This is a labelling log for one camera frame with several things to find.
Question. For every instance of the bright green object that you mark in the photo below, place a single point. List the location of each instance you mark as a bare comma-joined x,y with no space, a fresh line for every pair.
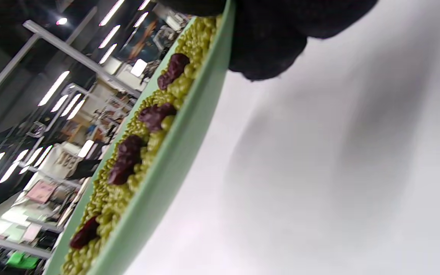
22,260

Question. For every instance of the light green plate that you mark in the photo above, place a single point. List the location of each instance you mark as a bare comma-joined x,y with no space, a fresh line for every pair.
166,172

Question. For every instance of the pile of green beans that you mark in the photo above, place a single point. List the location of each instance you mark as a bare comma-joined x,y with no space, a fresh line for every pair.
109,198

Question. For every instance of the person's right hand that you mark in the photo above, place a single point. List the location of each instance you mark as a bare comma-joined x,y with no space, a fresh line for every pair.
273,34

